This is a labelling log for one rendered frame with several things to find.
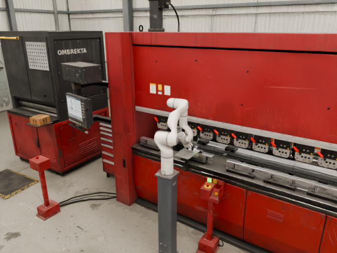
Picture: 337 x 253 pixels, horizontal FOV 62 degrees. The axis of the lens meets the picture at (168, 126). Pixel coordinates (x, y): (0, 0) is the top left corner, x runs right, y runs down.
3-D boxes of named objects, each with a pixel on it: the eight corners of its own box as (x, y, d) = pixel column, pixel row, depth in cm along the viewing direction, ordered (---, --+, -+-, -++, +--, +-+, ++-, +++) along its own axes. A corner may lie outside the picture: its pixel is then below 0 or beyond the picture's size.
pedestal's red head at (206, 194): (199, 198, 295) (200, 183, 289) (205, 191, 308) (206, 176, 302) (217, 204, 286) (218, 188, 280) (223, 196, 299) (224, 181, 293)
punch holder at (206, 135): (199, 137, 318) (200, 123, 313) (203, 135, 325) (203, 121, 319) (211, 140, 310) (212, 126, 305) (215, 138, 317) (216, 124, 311)
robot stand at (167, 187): (170, 263, 298) (170, 179, 265) (156, 256, 307) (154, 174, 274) (178, 252, 312) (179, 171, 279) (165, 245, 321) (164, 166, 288)
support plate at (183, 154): (174, 155, 316) (174, 154, 316) (186, 147, 337) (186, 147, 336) (188, 159, 307) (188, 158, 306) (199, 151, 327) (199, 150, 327)
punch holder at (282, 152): (272, 154, 275) (274, 138, 270) (274, 151, 282) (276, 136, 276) (288, 158, 267) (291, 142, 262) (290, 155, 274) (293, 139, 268)
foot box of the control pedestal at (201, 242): (195, 253, 311) (195, 244, 307) (203, 239, 331) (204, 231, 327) (212, 260, 301) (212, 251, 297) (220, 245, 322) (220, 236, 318)
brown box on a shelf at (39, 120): (25, 124, 424) (24, 116, 420) (41, 119, 444) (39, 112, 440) (37, 127, 409) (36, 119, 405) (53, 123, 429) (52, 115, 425)
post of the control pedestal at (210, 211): (206, 239, 314) (208, 198, 296) (207, 236, 318) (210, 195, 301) (210, 241, 311) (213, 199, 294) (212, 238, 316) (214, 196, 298)
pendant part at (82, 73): (68, 129, 366) (60, 62, 338) (85, 125, 383) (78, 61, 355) (89, 139, 332) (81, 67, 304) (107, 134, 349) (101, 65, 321)
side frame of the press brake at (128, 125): (116, 201, 405) (104, 31, 329) (152, 176, 471) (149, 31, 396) (129, 207, 392) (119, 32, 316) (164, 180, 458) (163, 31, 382)
